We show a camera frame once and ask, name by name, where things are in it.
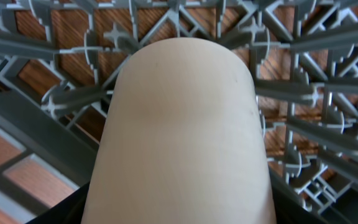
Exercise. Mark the grey plastic dish rack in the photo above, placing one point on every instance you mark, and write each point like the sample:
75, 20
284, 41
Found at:
321, 93

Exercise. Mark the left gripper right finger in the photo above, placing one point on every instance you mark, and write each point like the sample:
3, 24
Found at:
288, 208

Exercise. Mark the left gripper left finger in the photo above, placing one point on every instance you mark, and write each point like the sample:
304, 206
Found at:
68, 211

